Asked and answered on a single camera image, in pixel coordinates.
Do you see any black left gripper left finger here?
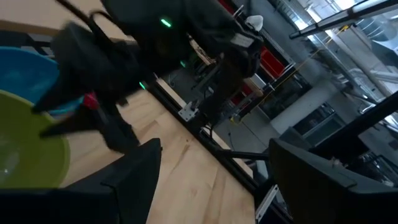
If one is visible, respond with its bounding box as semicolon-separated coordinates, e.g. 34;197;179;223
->
0;138;163;224

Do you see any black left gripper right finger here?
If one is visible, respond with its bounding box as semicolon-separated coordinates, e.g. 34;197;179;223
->
268;138;398;224

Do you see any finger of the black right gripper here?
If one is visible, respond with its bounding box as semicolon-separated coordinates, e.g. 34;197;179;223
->
39;105;105;138
32;74;91;113

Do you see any red plastic bowl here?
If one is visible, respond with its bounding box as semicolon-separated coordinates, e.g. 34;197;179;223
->
83;92;101;111

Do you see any blue plastic bowl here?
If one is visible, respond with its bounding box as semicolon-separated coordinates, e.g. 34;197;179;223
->
0;46;85;116

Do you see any green plastic bowl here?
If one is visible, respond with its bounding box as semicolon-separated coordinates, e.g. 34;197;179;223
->
0;89;71;189

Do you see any white concrete pillar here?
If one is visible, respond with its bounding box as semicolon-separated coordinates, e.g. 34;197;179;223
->
269;81;340;135

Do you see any red storage bin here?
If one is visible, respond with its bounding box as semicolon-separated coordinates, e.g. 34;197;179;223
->
260;46;286;79

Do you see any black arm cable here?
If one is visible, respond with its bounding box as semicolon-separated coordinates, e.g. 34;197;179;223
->
55;0;108;43

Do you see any black slanted frame post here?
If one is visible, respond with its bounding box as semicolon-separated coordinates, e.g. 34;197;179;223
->
309;90;398;156

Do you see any black table frame rail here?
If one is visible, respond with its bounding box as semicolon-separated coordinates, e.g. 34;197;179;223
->
146;79;293;224

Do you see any white metal corner bracket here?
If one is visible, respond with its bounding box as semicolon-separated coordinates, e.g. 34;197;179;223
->
178;101;200;123

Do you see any yellow hanging cable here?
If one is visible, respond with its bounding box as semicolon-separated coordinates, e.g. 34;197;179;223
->
264;25;351;97

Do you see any black overhead frame bar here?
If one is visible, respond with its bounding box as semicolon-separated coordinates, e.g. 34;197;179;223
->
289;0;398;40

